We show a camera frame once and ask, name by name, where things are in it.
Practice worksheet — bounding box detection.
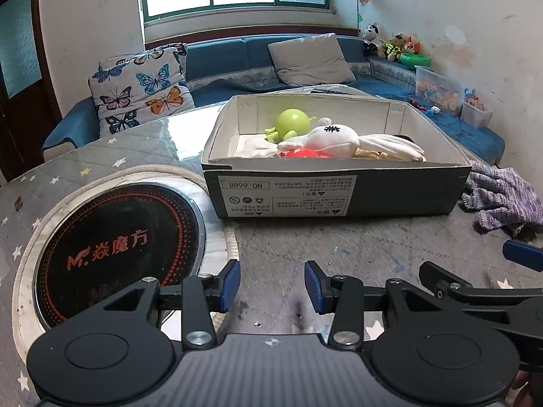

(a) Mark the red round toy figure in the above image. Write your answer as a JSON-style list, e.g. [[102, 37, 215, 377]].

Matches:
[[278, 148, 329, 158]]

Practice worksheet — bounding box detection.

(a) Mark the black cardboard shoe box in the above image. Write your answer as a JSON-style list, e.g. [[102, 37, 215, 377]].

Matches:
[[201, 93, 471, 218]]

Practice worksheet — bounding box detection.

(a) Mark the purple knitted cloth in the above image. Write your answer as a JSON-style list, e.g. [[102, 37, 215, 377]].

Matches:
[[461, 160, 542, 234]]

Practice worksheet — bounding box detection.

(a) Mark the black round induction cooker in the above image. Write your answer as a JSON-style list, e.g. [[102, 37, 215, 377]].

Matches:
[[34, 182, 205, 329]]

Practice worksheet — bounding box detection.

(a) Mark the small clear plastic box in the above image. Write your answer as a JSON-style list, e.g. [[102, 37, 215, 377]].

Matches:
[[460, 102, 492, 129]]

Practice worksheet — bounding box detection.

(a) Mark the clear plastic toy bin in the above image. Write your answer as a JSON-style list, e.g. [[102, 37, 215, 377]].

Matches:
[[415, 66, 463, 117]]

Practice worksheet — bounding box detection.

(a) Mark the white plush rabbit toy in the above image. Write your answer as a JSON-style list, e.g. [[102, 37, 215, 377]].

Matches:
[[277, 118, 426, 163]]

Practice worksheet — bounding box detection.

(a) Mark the green plastic bowl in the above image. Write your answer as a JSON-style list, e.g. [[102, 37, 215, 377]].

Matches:
[[399, 53, 432, 69]]

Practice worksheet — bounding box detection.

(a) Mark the brown bear plush toy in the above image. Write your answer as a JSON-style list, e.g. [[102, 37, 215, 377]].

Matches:
[[383, 33, 408, 62]]

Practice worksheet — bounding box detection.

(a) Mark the dark wooden door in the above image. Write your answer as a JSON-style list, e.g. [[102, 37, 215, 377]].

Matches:
[[1, 0, 62, 181]]

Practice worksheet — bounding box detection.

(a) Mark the butterfly print pillow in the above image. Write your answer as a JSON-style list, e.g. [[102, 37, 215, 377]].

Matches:
[[88, 43, 195, 138]]

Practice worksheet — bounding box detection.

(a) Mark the panda plush toy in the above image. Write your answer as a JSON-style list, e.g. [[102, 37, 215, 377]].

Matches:
[[362, 23, 379, 57]]

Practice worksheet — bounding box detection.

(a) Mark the green round toy figure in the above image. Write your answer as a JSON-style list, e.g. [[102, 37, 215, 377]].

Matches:
[[264, 109, 315, 143]]

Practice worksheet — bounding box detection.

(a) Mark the grey cushion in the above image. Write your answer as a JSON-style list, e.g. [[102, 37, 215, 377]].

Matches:
[[268, 33, 355, 86]]

